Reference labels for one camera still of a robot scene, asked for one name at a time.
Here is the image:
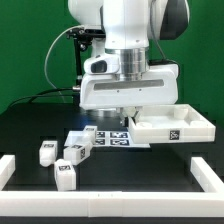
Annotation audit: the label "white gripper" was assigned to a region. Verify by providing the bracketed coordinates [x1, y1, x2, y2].
[80, 63, 179, 127]

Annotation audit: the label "white square tabletop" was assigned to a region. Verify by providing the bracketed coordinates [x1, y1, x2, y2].
[128, 104, 216, 144]

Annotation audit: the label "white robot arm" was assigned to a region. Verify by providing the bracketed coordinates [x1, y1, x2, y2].
[68, 0, 190, 125]

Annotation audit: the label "white marker sheet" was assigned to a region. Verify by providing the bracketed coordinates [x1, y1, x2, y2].
[64, 131, 150, 148]

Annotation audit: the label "white U-shaped fence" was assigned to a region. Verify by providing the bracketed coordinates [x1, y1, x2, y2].
[0, 155, 224, 217]

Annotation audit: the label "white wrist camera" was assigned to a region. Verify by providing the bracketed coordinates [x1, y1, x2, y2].
[84, 54, 119, 74]

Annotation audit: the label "black camera on stand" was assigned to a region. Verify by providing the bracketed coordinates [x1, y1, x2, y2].
[66, 26, 106, 86]

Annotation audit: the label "black cables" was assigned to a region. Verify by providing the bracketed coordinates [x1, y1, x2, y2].
[7, 87, 84, 109]

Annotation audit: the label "white camera cable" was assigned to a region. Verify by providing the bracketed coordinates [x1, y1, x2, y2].
[44, 25, 84, 104]

